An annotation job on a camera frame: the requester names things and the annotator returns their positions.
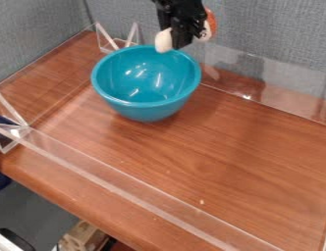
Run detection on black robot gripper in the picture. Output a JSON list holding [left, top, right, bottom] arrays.
[[151, 0, 207, 49]]

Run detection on white brown toy mushroom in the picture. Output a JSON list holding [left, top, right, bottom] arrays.
[[154, 6, 218, 53]]

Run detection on blue plastic bowl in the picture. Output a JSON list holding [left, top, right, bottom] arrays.
[[91, 45, 201, 122]]

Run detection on clear acrylic left barrier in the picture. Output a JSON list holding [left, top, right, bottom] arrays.
[[0, 25, 98, 93]]

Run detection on clear acrylic barrier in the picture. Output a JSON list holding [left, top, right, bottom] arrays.
[[0, 88, 326, 251], [0, 25, 98, 93], [94, 21, 326, 127]]

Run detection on clear acrylic back barrier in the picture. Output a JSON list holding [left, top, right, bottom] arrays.
[[94, 21, 326, 127]]

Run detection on clear acrylic front barrier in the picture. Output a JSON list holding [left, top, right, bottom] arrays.
[[0, 88, 326, 251]]

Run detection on dark blue object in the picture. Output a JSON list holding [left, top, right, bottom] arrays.
[[0, 113, 19, 193]]

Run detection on light wooden block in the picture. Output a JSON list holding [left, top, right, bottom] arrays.
[[59, 221, 108, 251]]

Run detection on black white object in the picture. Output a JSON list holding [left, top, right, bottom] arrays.
[[0, 228, 35, 251]]

